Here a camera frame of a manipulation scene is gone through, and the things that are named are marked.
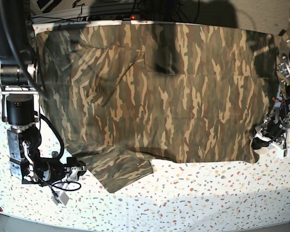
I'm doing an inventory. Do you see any black power strip red light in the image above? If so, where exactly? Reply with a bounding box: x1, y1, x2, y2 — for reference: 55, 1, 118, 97
87, 14, 141, 21

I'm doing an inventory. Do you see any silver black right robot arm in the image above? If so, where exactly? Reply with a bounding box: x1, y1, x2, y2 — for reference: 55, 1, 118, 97
0, 0, 86, 205

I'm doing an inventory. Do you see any camouflage T-shirt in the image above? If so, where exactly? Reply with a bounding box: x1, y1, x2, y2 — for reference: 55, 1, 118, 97
35, 0, 290, 194

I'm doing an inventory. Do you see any thin black cable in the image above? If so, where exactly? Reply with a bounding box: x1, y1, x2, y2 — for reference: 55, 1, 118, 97
38, 113, 65, 159

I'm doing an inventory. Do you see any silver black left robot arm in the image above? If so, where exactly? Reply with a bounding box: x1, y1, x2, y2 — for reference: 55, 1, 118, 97
252, 50, 290, 159

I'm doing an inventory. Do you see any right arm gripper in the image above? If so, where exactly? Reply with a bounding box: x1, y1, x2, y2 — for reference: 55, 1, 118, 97
37, 157, 87, 205

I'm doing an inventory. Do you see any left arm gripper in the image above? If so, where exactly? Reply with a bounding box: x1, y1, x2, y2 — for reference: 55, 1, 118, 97
251, 117, 290, 159

